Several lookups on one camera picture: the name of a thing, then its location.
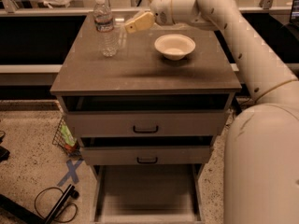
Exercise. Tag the black stand leg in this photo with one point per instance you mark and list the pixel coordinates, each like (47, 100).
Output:
(51, 206)

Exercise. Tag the bottom grey open drawer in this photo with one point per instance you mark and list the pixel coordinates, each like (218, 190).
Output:
(147, 194)

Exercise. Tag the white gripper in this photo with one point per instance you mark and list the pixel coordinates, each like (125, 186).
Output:
(161, 8)

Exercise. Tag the grey drawer cabinet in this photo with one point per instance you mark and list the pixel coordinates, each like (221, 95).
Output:
(140, 79)

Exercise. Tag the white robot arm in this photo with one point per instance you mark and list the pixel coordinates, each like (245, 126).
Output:
(261, 157)

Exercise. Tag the wire basket with items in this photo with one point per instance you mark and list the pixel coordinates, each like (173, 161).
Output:
(64, 139)

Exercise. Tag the blue tape cross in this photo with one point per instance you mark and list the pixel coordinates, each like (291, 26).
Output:
(71, 173)

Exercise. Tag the middle grey drawer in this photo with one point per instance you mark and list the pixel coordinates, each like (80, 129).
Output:
(146, 150)

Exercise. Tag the white paper bowl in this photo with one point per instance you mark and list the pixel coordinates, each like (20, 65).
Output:
(174, 47)

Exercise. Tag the clear plastic water bottle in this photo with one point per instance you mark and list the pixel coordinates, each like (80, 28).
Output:
(104, 24)

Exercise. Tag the top grey drawer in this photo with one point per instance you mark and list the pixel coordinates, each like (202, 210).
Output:
(208, 122)

